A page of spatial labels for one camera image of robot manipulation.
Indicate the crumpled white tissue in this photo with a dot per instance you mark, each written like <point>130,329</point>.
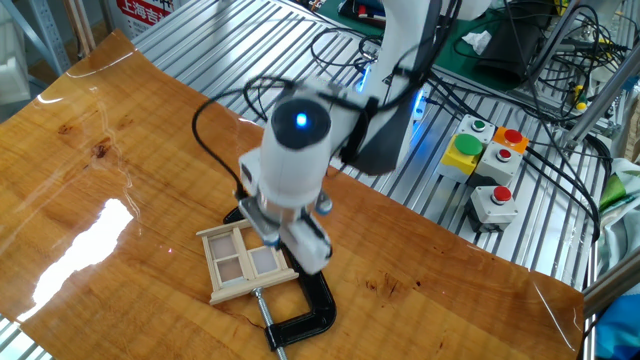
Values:
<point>477,41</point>

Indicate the slanted aluminium profile post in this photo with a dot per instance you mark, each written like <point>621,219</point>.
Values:
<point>602,97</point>

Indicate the green table mat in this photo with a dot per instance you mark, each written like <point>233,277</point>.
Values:
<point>450,60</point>

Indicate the grey box small red button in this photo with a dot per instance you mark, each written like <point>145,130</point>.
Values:
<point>500,165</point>

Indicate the black C-clamp with steel screw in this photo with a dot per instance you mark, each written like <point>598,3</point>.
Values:
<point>320,310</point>

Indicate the grey box large red button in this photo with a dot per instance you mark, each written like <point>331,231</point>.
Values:
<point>492,207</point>

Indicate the red and white sign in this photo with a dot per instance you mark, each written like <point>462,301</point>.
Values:
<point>142,12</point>

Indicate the green and white cloth bag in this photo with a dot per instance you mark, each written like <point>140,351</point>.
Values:
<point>620,210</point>

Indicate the blue metal shelf frame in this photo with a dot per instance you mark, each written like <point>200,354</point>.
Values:
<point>45,35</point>

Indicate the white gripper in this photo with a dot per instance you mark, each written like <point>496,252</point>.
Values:
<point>310,245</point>

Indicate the glossy wood-grain mat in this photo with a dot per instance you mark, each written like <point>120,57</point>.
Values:
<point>125,175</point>

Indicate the orange box with red button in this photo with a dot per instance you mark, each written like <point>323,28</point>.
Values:
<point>511,139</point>

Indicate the miniature wooden sliding window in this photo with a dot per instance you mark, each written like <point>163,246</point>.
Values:
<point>235,265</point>

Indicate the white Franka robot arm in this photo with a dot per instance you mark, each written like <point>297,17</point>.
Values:
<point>290,170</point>

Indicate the black pouch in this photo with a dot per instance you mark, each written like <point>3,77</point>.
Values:
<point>510,47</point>

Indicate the silver camera with blue ends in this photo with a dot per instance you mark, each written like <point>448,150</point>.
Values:
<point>257,220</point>

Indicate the grey box small green button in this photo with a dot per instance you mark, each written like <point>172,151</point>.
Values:
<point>477,127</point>

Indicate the yellow box with green button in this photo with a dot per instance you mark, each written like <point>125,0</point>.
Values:
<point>460,152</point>

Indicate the blue cloth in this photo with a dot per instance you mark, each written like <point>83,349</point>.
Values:
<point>620,330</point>

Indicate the wooden stick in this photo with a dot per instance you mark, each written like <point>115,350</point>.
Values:
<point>80,25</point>

